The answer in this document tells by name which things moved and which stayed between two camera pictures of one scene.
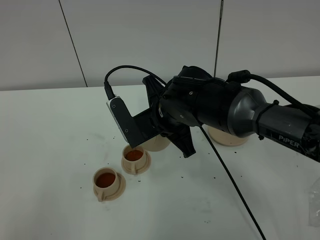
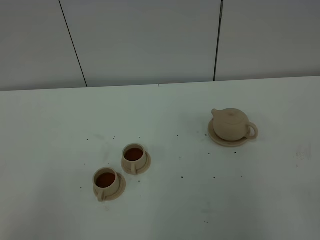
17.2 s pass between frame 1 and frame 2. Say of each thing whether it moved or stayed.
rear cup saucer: stayed
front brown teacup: stayed
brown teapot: moved
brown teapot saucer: stayed
